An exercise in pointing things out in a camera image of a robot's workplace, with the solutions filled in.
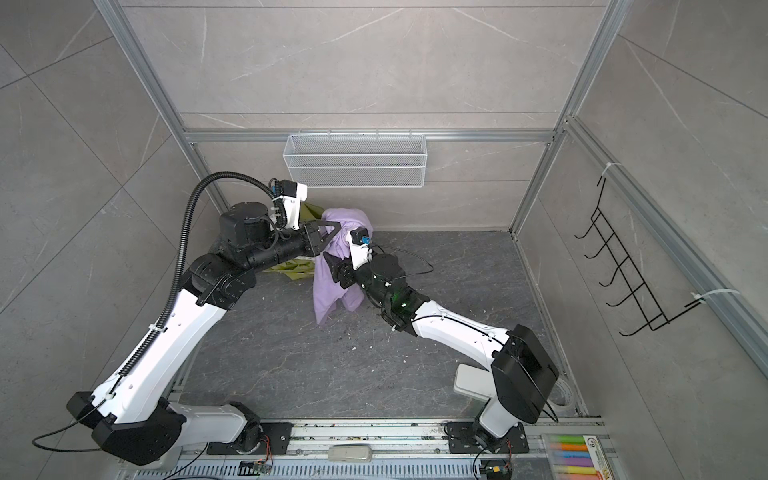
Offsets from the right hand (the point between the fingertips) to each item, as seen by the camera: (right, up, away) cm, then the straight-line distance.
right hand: (335, 247), depth 72 cm
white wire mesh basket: (+6, +31, +28) cm, 42 cm away
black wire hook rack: (+69, -13, -10) cm, 71 cm away
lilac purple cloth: (-3, -12, +4) cm, 13 cm away
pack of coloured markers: (+59, -50, -3) cm, 77 cm away
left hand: (+4, +5, -12) cm, 14 cm away
